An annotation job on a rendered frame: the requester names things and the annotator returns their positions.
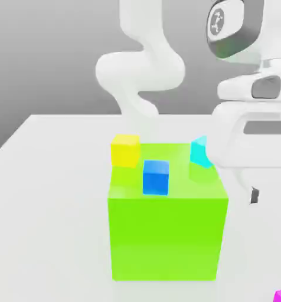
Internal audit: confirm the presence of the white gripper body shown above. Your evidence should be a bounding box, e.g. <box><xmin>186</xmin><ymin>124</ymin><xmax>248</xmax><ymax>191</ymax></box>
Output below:
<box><xmin>208</xmin><ymin>100</ymin><xmax>281</xmax><ymax>170</ymax></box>

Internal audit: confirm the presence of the small cyan cube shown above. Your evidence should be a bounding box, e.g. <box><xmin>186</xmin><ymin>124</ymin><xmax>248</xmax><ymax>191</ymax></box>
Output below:
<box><xmin>189</xmin><ymin>134</ymin><xmax>214</xmax><ymax>169</ymax></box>

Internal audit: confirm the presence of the small blue cube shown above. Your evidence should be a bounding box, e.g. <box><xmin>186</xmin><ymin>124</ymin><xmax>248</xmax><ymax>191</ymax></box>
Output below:
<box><xmin>142</xmin><ymin>159</ymin><xmax>170</xmax><ymax>196</ymax></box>

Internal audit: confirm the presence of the small yellow cube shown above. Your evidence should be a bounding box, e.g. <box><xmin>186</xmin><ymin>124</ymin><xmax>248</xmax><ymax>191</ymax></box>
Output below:
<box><xmin>110</xmin><ymin>134</ymin><xmax>142</xmax><ymax>169</ymax></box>

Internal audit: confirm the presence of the large green box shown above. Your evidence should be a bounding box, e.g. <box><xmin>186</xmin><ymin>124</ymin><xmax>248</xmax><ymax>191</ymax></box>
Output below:
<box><xmin>107</xmin><ymin>142</ymin><xmax>229</xmax><ymax>282</ymax></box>

